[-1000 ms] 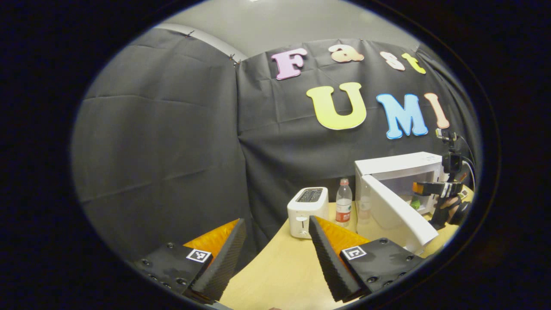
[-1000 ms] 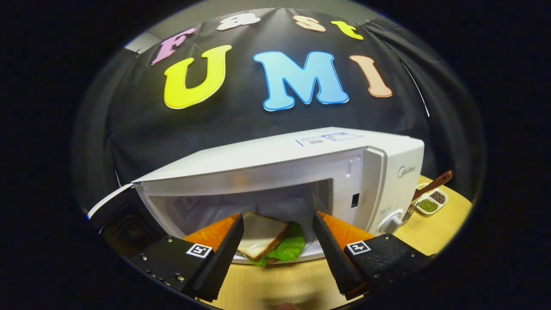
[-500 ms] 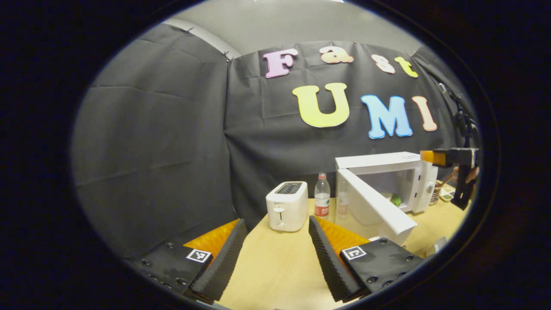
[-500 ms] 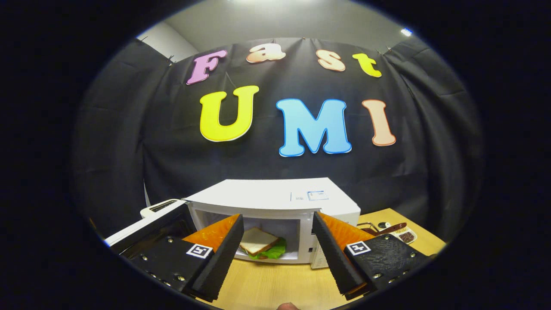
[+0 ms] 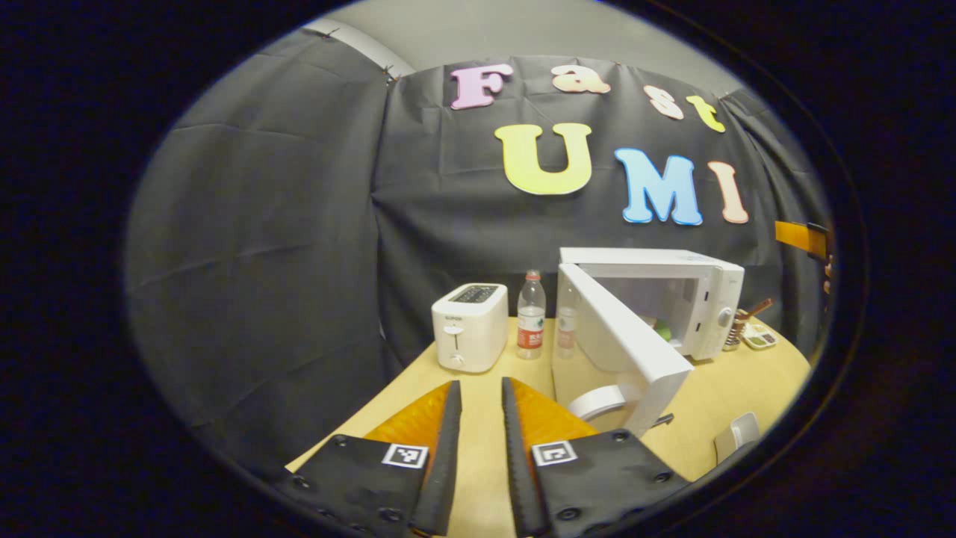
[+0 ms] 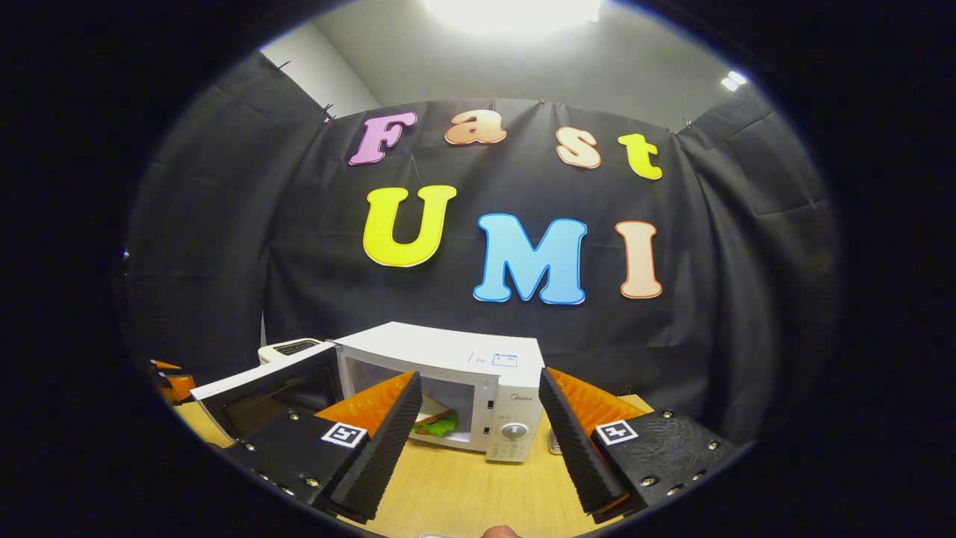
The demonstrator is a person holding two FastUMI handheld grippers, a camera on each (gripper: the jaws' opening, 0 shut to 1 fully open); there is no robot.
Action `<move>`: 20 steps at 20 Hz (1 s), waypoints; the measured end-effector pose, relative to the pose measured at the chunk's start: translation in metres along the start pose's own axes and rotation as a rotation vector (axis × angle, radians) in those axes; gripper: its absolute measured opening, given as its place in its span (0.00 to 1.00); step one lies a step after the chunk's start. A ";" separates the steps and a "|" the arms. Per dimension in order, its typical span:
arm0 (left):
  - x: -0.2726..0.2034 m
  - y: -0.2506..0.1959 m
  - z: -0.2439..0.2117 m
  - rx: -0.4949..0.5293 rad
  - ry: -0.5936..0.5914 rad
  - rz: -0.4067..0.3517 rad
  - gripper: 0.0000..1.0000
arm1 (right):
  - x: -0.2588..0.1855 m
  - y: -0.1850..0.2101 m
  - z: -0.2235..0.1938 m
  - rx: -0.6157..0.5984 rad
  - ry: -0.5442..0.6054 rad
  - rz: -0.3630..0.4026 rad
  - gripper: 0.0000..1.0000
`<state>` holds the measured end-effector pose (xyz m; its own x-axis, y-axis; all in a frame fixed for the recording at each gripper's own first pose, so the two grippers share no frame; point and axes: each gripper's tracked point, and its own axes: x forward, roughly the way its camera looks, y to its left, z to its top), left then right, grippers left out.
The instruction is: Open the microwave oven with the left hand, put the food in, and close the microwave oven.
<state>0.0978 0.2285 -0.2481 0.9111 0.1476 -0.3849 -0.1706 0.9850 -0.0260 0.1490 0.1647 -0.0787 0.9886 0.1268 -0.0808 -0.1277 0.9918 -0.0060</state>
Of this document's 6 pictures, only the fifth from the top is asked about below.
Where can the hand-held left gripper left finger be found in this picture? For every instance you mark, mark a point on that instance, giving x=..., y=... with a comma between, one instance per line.
x=447, y=448

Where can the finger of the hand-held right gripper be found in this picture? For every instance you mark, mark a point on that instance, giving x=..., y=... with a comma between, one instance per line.
x=795, y=235

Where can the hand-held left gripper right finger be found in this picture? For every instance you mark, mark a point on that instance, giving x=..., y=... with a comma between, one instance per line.
x=517, y=448

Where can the white microwave oven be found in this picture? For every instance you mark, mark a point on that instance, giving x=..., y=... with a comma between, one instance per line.
x=620, y=359

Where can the brown wooden spoon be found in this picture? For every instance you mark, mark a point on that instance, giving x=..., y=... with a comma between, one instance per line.
x=758, y=307

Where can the white divided dish with beans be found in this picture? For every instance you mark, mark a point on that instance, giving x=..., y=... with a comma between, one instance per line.
x=760, y=338

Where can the white toaster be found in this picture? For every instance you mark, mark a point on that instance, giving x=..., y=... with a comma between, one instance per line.
x=467, y=332

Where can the clear water bottle red label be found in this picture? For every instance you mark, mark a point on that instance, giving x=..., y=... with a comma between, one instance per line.
x=531, y=321

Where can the white plate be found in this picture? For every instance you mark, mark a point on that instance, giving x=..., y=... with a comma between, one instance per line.
x=736, y=437

